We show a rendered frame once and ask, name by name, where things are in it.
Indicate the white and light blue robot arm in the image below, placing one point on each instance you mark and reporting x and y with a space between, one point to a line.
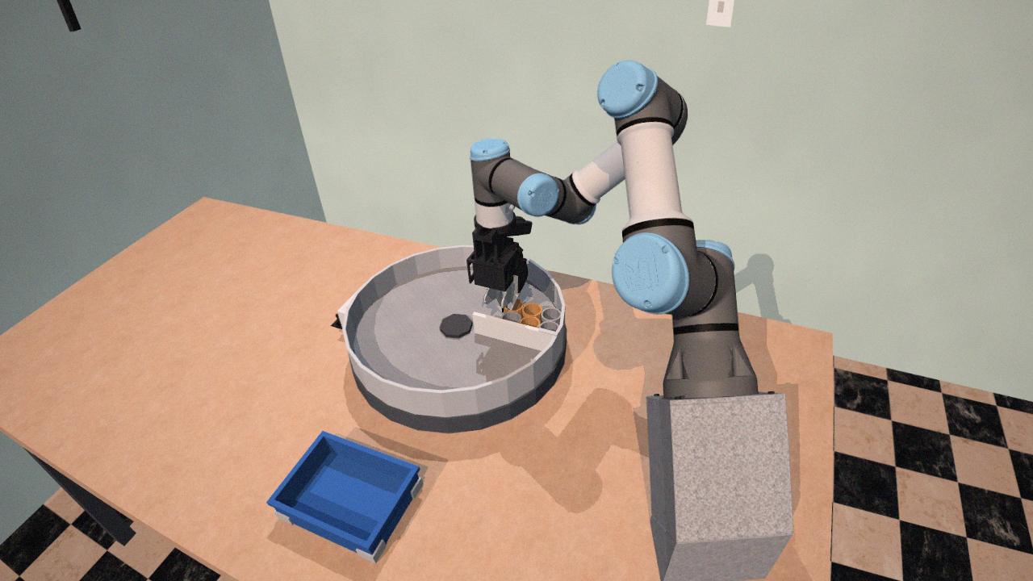
660 267

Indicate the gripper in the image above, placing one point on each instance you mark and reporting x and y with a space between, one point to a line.
501 268

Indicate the blue crate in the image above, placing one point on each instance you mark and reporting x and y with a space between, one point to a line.
344 488

